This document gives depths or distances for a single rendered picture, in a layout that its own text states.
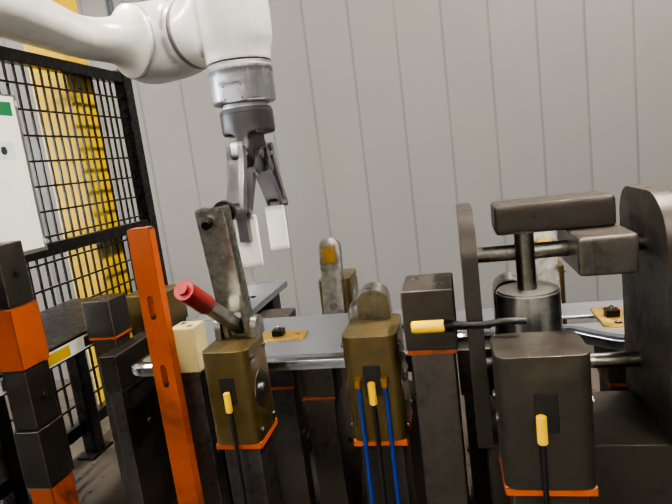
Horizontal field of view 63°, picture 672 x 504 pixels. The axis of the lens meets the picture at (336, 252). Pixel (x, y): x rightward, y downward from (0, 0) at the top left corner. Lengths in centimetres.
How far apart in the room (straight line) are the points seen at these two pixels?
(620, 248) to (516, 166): 211
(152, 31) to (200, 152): 185
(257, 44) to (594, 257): 50
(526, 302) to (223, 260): 34
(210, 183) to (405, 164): 92
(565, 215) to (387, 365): 23
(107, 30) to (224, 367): 48
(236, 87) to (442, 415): 49
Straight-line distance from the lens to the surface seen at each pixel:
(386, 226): 258
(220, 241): 65
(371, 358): 58
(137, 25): 87
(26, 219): 124
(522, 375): 47
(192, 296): 58
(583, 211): 57
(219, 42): 78
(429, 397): 57
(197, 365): 74
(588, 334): 76
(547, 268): 92
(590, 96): 273
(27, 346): 83
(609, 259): 53
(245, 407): 67
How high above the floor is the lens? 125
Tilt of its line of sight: 9 degrees down
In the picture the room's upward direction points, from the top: 7 degrees counter-clockwise
